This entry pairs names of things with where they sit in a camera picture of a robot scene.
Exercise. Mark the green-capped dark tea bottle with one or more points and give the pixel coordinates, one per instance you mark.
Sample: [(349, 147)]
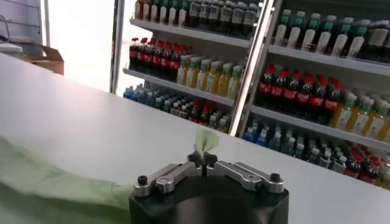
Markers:
[(172, 13), (182, 15), (281, 30), (358, 42), (155, 11), (310, 35), (342, 39), (324, 38), (295, 33), (163, 12), (147, 10)]

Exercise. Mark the green polo shirt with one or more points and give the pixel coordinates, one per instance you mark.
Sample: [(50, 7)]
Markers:
[(45, 194)]

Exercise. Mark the beige-labelled dark drink bottle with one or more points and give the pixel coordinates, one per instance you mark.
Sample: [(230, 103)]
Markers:
[(377, 39)]

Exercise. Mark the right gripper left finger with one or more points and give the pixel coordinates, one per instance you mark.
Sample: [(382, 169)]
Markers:
[(170, 175)]

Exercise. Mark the white furniture corner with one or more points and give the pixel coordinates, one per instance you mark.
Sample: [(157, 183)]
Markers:
[(9, 48)]

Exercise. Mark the white slanted window beam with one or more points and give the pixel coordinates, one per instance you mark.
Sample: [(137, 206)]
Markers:
[(46, 21)]

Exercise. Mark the brown-capped tea bottle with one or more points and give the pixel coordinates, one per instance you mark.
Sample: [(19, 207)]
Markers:
[(140, 9)]

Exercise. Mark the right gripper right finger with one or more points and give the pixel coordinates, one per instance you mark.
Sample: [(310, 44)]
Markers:
[(243, 173)]

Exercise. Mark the black slanted frame pole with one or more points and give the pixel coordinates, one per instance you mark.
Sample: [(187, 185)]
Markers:
[(117, 45)]

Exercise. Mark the open cardboard box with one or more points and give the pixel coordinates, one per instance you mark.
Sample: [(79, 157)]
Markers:
[(51, 62)]

